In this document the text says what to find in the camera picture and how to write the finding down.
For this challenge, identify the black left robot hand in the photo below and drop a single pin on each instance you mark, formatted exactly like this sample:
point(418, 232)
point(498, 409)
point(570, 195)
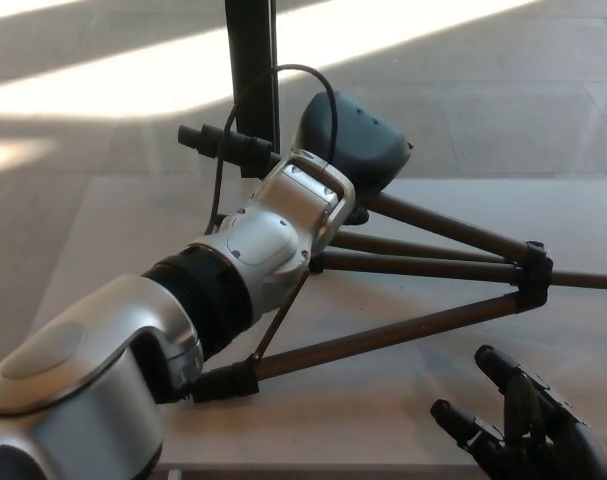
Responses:
point(358, 140)

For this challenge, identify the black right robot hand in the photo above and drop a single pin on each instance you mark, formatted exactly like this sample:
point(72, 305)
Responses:
point(558, 440)

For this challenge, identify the brown and black tripod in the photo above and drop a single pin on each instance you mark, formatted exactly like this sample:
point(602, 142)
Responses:
point(535, 280)

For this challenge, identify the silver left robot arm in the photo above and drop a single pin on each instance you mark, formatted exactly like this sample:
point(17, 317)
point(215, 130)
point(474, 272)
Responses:
point(263, 240)

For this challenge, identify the black vertical pillar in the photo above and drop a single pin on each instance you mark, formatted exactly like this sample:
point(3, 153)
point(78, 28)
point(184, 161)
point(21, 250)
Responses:
point(250, 50)

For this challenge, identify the white table leg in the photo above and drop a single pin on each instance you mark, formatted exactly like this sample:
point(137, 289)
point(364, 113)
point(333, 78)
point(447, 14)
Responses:
point(174, 475)

